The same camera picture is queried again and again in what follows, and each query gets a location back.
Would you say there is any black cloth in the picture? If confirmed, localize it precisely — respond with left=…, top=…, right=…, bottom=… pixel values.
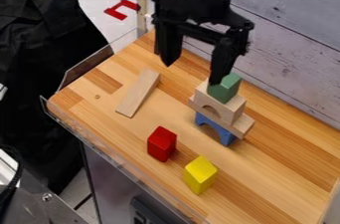
left=0, top=0, right=112, bottom=196

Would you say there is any natural wooden long plank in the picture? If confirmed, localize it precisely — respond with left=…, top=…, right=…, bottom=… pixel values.
left=113, top=68, right=162, bottom=118

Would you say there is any green block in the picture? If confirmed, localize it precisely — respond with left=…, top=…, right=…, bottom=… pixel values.
left=206, top=72, right=244, bottom=105

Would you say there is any red clamp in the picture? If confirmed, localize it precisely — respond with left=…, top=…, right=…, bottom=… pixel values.
left=103, top=0, right=142, bottom=22

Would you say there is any yellow cube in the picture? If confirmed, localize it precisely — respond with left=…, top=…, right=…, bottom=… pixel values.
left=183, top=154, right=220, bottom=196

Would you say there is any blue arch block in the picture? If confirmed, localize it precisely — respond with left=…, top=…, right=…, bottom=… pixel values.
left=194, top=112, right=237, bottom=147

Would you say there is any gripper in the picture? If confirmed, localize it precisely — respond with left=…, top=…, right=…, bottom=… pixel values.
left=149, top=0, right=256, bottom=87

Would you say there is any natural wooden arch block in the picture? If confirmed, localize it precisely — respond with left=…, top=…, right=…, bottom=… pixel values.
left=192, top=80, right=249, bottom=126

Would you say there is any red cube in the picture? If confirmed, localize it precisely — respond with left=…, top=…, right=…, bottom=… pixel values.
left=145, top=125, right=179, bottom=163

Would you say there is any natural wooden flat plank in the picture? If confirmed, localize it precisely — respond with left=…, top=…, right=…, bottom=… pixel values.
left=187, top=95, right=256, bottom=140

